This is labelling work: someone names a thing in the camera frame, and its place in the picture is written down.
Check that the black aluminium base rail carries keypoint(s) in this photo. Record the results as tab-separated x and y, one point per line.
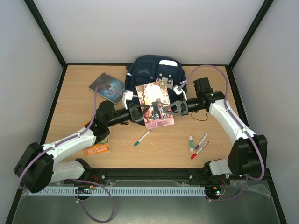
193	176

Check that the white glue stick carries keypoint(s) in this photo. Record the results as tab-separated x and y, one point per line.
191	143

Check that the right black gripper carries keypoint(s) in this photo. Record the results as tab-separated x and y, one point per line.
183	107

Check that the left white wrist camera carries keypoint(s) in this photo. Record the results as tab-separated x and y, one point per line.
127	96

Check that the navy blue student backpack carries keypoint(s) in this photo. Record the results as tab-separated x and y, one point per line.
150	68

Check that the teal capped white marker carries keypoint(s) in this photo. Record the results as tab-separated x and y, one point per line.
145	135

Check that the purple capped white marker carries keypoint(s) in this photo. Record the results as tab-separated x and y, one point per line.
201	141

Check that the orange Treehouse book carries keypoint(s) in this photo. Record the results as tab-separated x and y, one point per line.
99	148

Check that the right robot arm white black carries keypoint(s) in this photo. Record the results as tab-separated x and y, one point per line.
249	150

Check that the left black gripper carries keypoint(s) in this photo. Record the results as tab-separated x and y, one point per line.
134	113

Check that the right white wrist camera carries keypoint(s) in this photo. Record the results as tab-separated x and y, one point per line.
179	91

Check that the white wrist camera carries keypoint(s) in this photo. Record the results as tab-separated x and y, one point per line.
179	91
127	96

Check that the black enclosure frame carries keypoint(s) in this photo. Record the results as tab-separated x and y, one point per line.
229	69

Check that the dark blue hardcover book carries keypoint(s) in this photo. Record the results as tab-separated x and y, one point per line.
108	87

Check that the light blue slotted cable duct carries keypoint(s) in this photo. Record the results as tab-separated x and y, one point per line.
122	191

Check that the red capped white marker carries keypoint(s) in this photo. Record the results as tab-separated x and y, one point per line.
199	150

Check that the pink Taming of Shrew book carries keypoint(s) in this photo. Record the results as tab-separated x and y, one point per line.
155	95

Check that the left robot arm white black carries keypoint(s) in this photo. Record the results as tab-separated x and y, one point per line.
41	165

